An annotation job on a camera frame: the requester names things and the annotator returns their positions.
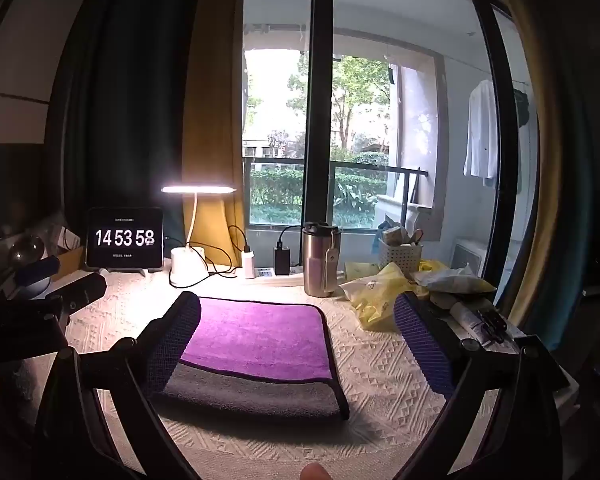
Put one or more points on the white hanging shirt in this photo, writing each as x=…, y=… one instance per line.
x=481, y=130

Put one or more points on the white charger plug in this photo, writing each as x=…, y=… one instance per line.
x=248, y=261

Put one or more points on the white power strip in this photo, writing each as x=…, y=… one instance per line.
x=266, y=273

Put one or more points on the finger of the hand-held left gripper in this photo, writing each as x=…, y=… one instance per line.
x=82, y=287
x=39, y=266

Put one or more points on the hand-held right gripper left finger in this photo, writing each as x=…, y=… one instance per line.
x=175, y=342

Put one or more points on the person's right hand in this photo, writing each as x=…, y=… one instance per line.
x=315, y=472

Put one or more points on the dark hanging garment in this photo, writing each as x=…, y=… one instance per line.
x=521, y=105

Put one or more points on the black tablet with clock display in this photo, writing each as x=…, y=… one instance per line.
x=124, y=237

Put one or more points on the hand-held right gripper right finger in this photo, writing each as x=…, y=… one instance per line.
x=424, y=347

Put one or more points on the black balcony railing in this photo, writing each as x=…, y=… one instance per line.
x=360, y=164

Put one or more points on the white crumpled packet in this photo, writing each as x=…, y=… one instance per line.
x=452, y=282

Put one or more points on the purple and grey towel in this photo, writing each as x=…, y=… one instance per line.
x=260, y=335

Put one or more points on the white appliance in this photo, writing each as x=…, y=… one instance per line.
x=469, y=259

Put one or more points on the cardboard box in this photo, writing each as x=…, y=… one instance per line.
x=72, y=262

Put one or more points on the cream textured tablecloth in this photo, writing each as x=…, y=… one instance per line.
x=379, y=390

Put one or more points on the mustard yellow curtain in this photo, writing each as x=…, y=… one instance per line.
x=212, y=110

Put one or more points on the yellow plastic bag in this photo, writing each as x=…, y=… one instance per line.
x=374, y=292

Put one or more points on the white tube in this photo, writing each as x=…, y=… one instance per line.
x=469, y=320

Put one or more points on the white desk lamp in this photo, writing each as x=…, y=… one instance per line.
x=185, y=266

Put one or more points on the black charger plug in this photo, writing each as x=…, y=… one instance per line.
x=282, y=260

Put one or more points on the white perforated plastic basket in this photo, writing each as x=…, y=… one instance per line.
x=400, y=260

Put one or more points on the dark green curtain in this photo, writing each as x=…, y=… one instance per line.
x=130, y=110

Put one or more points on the stainless steel tumbler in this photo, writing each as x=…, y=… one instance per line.
x=320, y=267

